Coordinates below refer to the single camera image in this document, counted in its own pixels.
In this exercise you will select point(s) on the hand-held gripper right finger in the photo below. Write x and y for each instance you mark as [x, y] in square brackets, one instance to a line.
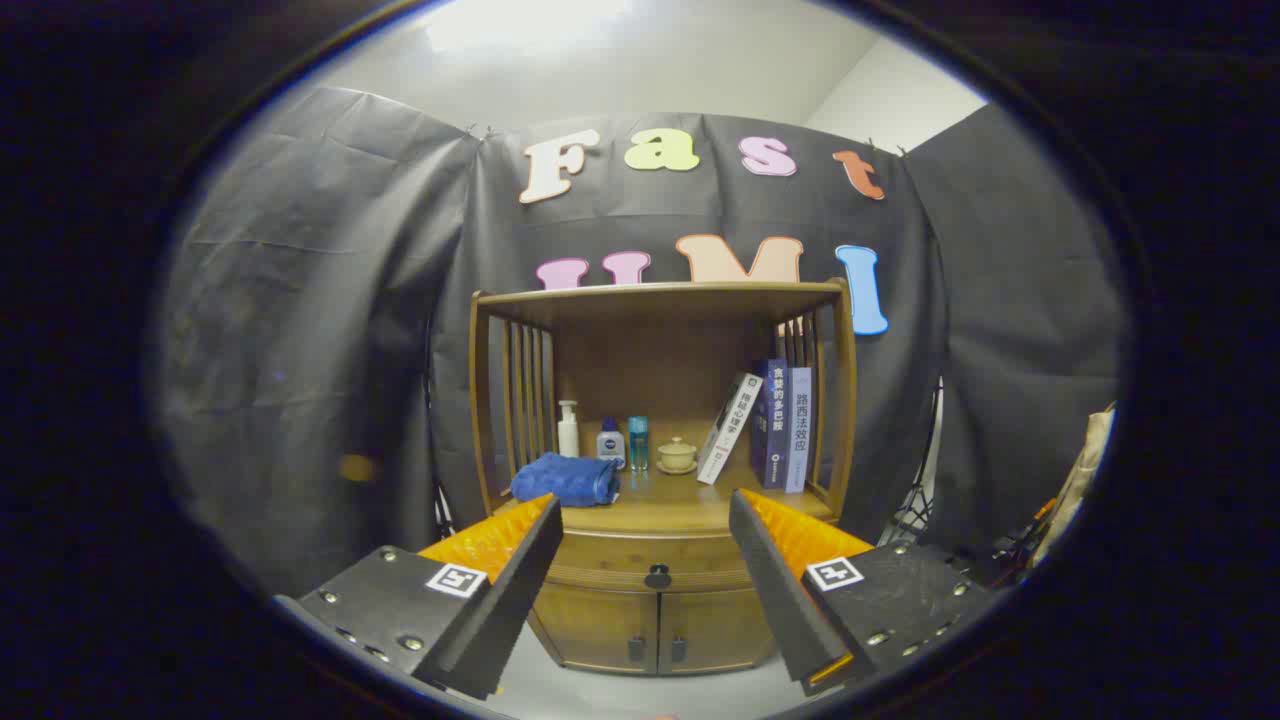
[780, 600]

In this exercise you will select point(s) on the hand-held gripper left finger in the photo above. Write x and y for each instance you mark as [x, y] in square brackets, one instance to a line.
[515, 610]

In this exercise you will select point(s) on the wooden drawer with black knob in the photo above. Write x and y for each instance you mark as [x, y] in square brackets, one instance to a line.
[620, 560]

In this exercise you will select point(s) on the wooden cabinet door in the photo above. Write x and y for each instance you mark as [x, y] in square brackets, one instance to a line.
[600, 625]
[715, 630]

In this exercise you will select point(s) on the wooden countertop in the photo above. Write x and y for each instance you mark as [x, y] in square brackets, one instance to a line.
[680, 500]

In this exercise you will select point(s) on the wooden cabinet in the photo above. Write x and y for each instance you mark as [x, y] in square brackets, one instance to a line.
[650, 360]

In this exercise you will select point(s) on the black tripod stand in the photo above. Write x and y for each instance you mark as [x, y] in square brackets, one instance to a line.
[912, 515]
[442, 515]

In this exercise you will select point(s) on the blue folded towel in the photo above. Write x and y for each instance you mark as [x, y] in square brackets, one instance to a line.
[565, 480]

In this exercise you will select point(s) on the dark blue book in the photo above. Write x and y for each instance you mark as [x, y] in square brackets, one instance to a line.
[772, 430]

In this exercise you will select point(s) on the light blue book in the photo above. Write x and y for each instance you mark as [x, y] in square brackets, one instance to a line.
[799, 430]

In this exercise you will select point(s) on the beige lidded teacup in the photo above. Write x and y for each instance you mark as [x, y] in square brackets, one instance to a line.
[677, 457]

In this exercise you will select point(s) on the white book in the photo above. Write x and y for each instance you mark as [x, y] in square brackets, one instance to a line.
[728, 430]

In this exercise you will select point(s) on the white pump bottle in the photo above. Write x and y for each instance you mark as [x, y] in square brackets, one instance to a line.
[568, 435]

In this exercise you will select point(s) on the white bottle with blue cap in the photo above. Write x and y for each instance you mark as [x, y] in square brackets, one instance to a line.
[611, 445]

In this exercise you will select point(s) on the clear blue bottle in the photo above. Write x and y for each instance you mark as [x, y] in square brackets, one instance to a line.
[638, 445]

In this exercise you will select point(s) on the beige board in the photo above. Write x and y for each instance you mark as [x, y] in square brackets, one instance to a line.
[1085, 465]

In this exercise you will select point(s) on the black backdrop cloth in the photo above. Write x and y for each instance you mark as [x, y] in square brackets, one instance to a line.
[330, 300]

